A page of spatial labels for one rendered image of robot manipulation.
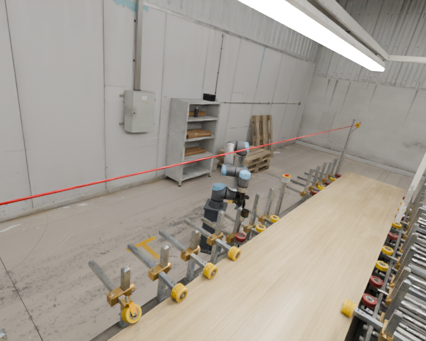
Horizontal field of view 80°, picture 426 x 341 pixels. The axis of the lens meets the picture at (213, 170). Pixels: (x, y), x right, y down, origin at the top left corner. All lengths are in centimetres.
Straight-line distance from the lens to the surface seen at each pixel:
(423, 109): 942
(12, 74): 362
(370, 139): 957
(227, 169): 212
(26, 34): 365
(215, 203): 297
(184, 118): 443
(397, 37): 969
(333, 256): 223
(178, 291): 149
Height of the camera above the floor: 207
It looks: 21 degrees down
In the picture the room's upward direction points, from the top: 9 degrees clockwise
